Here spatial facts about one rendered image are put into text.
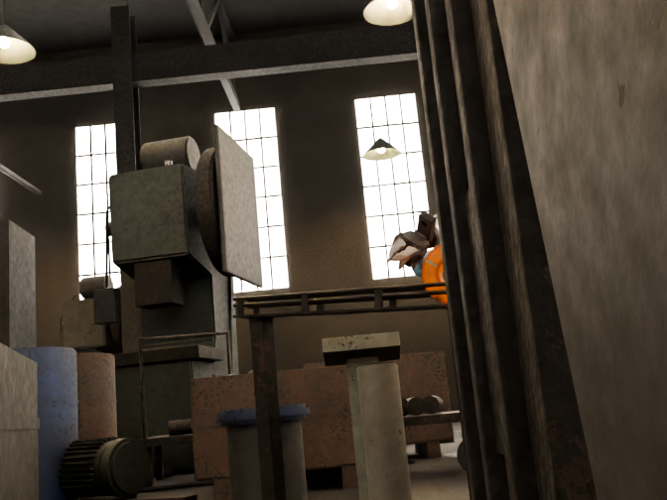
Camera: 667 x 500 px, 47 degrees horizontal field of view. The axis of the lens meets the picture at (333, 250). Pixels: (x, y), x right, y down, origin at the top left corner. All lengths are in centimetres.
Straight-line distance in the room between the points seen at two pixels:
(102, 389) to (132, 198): 238
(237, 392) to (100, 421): 126
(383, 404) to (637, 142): 175
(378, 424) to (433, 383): 347
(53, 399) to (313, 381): 144
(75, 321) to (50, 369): 718
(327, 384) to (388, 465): 188
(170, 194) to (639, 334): 639
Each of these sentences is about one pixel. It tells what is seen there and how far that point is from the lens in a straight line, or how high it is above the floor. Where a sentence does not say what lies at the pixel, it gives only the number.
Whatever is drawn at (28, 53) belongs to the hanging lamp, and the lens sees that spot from 898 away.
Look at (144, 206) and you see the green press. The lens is 693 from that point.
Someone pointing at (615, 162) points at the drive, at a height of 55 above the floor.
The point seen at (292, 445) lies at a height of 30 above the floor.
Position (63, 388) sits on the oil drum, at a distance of 459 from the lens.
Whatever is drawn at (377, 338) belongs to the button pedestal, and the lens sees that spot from 239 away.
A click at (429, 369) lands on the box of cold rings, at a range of 568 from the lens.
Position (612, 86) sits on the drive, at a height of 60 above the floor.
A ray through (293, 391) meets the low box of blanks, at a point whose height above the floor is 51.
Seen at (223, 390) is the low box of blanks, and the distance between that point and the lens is 406.
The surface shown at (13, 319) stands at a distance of 617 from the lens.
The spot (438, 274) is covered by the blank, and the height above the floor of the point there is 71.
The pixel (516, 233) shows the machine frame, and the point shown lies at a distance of 100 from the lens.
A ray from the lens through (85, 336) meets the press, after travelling 1163.
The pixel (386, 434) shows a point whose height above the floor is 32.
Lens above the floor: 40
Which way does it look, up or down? 12 degrees up
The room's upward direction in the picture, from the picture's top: 5 degrees counter-clockwise
